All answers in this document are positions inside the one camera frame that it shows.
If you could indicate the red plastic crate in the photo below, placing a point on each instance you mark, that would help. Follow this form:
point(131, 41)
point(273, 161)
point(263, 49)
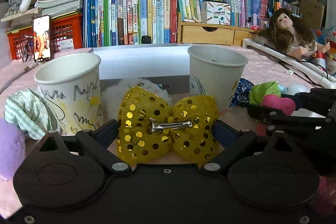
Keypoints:
point(66, 34)

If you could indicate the wooden drawer organizer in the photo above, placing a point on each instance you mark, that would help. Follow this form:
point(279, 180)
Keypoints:
point(201, 33)

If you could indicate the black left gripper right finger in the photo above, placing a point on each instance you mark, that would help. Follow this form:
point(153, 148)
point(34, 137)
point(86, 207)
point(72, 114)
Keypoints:
point(236, 144)

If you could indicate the row of upright books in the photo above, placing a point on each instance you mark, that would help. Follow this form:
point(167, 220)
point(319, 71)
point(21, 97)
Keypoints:
point(126, 22)

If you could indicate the white fluffy plush toy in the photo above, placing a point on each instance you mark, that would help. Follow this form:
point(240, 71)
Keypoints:
point(112, 96)

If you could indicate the green checked cloth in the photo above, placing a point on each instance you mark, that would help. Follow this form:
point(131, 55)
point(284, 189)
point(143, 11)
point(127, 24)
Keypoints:
point(30, 112)

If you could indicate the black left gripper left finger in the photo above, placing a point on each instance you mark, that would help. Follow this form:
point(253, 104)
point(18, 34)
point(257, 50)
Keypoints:
point(95, 145)

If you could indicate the blue patterned fabric pouch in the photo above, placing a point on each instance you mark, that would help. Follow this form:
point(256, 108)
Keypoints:
point(241, 96)

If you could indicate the smartphone on stand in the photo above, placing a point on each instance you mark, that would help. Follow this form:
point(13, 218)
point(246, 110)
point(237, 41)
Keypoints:
point(41, 36)

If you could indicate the white paper cup with drawing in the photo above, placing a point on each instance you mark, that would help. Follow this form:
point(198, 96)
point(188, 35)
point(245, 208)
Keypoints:
point(215, 71)

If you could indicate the grey cardboard box tray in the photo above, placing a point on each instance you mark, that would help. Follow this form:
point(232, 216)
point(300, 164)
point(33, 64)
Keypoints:
point(165, 64)

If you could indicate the green and pink felt flower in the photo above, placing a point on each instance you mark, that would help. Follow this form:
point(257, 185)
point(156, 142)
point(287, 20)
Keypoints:
point(268, 94)

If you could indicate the paper cup with scribbles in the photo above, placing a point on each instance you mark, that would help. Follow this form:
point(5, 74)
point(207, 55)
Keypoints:
point(71, 86)

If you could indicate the white plastic pipe frame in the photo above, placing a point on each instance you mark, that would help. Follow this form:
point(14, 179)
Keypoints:
point(311, 70)

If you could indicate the white pocket printer box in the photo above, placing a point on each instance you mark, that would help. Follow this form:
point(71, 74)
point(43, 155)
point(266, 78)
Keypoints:
point(218, 13)

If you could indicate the gold sequin bow hair clip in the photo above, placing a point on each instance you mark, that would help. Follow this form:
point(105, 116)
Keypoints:
point(150, 127)

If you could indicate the long-haired doll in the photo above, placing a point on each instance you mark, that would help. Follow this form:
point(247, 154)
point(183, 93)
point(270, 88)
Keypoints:
point(291, 36)

